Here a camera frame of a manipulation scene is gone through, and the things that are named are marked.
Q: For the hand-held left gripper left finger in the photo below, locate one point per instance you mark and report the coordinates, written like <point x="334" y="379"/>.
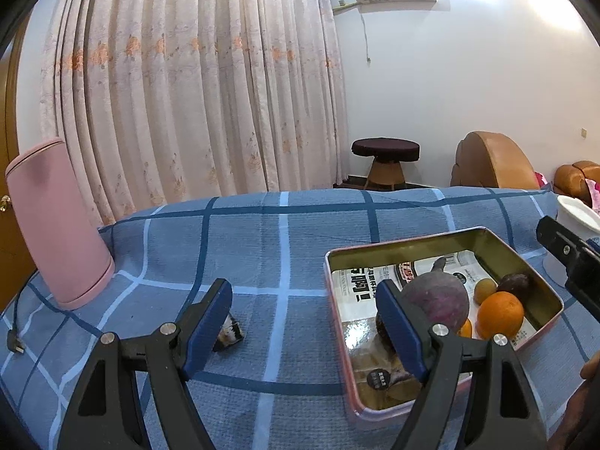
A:
<point x="206" y="333"/>

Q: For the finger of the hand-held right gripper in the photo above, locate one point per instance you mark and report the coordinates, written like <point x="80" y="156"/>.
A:
<point x="576" y="262"/>

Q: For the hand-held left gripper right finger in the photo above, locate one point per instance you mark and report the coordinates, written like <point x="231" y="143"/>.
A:
<point x="403" y="333"/>

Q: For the dark brown water chestnut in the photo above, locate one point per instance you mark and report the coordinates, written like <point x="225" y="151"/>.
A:
<point x="514" y="285"/>
<point x="229" y="333"/>

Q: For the pink tin box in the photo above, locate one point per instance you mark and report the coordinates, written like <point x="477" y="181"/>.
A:
<point x="534" y="267"/>

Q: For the large purple round fruit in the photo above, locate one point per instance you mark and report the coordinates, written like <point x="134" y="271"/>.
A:
<point x="440" y="300"/>

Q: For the orange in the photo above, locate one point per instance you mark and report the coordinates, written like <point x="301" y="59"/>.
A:
<point x="499" y="316"/>
<point x="466" y="329"/>

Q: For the yellow longan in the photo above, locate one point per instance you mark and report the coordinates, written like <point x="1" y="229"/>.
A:
<point x="484" y="290"/>

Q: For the person's right forearm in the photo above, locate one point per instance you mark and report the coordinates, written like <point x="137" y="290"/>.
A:
<point x="586" y="408"/>

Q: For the brown packet with black label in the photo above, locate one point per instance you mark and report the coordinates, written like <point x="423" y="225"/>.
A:
<point x="370" y="361"/>

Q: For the white cup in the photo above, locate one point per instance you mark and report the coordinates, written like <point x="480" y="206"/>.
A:
<point x="576" y="218"/>

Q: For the printed paper sheet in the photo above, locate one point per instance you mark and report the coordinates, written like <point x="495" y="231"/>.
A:
<point x="356" y="290"/>

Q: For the pink cloth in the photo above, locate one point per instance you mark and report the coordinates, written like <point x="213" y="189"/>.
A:
<point x="544" y="181"/>
<point x="595" y="194"/>

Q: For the brown leather sofa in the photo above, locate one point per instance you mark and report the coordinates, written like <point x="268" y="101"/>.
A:
<point x="574" y="180"/>

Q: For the blue plaid tablecloth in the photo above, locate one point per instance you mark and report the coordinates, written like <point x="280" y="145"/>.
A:
<point x="258" y="243"/>

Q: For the pink electric kettle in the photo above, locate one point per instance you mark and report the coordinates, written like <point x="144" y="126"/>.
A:
<point x="61" y="225"/>

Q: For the dark round stool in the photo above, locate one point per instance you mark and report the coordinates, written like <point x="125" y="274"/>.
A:
<point x="385" y="148"/>

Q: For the brass door knob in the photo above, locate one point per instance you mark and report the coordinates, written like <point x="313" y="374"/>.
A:
<point x="4" y="203"/>

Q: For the floral pink curtain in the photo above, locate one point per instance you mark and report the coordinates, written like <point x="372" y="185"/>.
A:
<point x="187" y="79"/>

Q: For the wooden door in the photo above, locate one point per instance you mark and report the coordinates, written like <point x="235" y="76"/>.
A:
<point x="9" y="150"/>

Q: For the beige wall conduit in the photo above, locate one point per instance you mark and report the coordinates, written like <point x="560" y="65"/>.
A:
<point x="347" y="7"/>

